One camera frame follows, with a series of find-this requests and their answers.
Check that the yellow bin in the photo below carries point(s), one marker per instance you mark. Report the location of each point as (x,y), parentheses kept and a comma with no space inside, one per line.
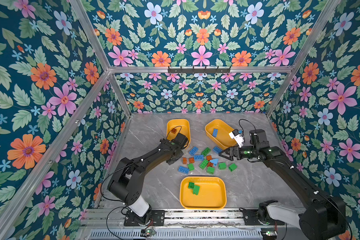
(223,139)
(182,126)
(212,193)

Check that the green small brick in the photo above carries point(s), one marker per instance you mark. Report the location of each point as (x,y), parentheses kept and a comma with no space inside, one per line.
(191,167)
(191,185)

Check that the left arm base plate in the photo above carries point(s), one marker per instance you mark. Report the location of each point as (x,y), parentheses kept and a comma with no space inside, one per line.
(151,218)

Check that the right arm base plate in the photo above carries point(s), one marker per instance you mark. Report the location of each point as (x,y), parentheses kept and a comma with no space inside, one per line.
(251,218)

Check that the green long brick upper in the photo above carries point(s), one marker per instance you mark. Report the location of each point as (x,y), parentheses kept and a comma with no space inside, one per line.
(206,151)

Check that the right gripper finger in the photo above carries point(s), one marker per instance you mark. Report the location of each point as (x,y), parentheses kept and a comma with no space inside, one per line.
(224,149)
(228,157)

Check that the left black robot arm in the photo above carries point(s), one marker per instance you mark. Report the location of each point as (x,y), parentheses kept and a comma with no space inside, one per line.
(126,182)

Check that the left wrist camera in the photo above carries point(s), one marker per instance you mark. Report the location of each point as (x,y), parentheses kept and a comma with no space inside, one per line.
(181,140)

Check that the green cube brick far right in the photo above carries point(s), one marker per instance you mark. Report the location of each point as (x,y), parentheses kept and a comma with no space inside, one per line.
(232,167)

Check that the blue long brick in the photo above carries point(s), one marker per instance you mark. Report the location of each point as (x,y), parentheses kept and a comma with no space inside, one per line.
(183,170)
(193,151)
(199,157)

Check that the light blue slope brick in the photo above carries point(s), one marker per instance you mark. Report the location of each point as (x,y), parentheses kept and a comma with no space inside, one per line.
(215,162)

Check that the green long brick centre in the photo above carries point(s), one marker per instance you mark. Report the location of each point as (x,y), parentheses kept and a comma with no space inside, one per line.
(204,164)

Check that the yellow bin back left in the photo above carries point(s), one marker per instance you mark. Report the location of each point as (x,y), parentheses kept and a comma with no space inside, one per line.
(182,126)

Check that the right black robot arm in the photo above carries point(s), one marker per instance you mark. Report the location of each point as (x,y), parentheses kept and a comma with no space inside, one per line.
(322,217)

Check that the green cube brick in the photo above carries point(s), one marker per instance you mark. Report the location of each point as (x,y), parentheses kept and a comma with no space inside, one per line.
(232,167)
(222,166)

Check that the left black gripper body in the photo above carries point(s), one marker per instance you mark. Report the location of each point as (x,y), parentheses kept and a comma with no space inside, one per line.
(180,155)

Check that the yellow bin back right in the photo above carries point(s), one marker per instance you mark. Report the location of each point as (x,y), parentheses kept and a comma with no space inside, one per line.
(223,139)

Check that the yellow bin front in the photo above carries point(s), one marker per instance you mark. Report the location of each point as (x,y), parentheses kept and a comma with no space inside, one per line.
(212,193)

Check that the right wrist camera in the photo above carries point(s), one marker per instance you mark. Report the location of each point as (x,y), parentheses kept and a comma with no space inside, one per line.
(238,137)

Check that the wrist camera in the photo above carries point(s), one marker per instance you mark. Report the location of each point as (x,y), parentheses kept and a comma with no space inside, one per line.
(238,137)
(181,140)

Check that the green long brick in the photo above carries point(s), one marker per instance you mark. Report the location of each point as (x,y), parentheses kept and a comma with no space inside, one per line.
(206,151)
(204,164)

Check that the black hook rail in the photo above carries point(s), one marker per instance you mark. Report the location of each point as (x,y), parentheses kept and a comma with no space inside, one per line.
(198,70)

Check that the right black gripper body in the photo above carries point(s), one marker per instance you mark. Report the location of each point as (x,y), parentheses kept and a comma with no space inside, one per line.
(246,152)

